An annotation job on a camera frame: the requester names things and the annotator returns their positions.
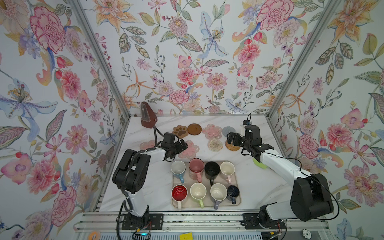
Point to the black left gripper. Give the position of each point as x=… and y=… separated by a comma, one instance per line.
x=180, y=149

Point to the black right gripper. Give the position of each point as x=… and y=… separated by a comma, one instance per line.
x=237, y=137

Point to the woven rattan round coaster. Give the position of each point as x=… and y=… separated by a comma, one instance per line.
x=231, y=147

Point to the pink flower coaster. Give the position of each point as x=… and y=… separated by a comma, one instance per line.
x=190, y=152
x=147, y=145
x=212, y=132

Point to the grey blue round coaster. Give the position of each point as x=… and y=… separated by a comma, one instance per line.
x=227, y=130

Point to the brown paw shaped coaster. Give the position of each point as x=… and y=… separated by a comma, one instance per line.
x=180, y=131

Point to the brown round wooden coaster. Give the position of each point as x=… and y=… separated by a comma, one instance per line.
x=194, y=129

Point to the white embroidered round coaster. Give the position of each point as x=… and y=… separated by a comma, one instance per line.
x=215, y=145

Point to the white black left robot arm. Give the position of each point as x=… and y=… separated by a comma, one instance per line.
x=131, y=172

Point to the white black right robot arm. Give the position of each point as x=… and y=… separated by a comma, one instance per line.
x=310, y=198

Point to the green silicone spatula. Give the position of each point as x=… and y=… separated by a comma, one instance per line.
x=259, y=164

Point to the black mug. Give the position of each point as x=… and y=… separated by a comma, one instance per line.
x=212, y=170

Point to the beige serving tray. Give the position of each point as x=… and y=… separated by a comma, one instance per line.
x=190, y=202

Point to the brown wooden metronome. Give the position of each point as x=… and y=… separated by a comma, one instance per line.
x=148, y=116

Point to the red interior white mug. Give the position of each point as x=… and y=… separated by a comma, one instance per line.
x=179, y=194

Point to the small dark navy mug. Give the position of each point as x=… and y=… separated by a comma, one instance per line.
x=232, y=193

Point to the yellow sticky note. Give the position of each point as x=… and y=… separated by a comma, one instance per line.
x=186, y=236

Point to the orange tape roll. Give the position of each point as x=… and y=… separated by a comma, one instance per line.
x=95, y=235

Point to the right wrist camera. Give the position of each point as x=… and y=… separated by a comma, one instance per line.
x=247, y=123

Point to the white mug blue handle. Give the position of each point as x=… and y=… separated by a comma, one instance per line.
x=178, y=169

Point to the cream mug pink handle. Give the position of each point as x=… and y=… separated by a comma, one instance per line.
x=227, y=170

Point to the cream mug green handle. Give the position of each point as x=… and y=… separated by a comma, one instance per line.
x=198, y=192

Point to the white mug purple handle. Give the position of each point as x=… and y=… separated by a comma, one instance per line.
x=218, y=194

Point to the aluminium front rail frame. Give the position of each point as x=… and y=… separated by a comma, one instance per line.
x=205, y=225

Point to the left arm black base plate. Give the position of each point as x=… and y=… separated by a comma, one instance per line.
x=147, y=222

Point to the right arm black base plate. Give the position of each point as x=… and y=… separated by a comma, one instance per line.
x=255, y=221

